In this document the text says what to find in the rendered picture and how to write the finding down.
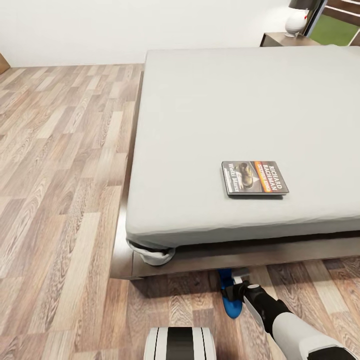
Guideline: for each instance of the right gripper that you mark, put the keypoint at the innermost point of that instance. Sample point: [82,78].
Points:
[232,292]

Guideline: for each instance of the hardback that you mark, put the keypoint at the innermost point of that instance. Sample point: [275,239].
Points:
[253,178]

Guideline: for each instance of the nightstand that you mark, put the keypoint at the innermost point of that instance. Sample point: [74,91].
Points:
[279,39]

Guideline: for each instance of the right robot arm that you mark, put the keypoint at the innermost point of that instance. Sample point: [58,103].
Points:
[296,338]

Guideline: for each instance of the table lamp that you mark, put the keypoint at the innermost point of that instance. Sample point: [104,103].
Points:
[298,20]

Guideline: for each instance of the fixed window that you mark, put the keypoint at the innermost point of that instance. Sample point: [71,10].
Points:
[334,22]

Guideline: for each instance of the bed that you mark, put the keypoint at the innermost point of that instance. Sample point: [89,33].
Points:
[197,107]

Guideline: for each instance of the sandal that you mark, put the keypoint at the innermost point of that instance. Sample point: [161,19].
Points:
[233,309]

